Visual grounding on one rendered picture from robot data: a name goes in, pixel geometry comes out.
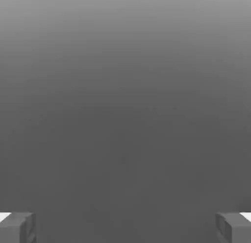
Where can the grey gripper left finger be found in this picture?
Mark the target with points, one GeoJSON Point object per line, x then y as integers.
{"type": "Point", "coordinates": [13, 229]}

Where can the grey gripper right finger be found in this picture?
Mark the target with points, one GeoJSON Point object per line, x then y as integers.
{"type": "Point", "coordinates": [237, 229]}

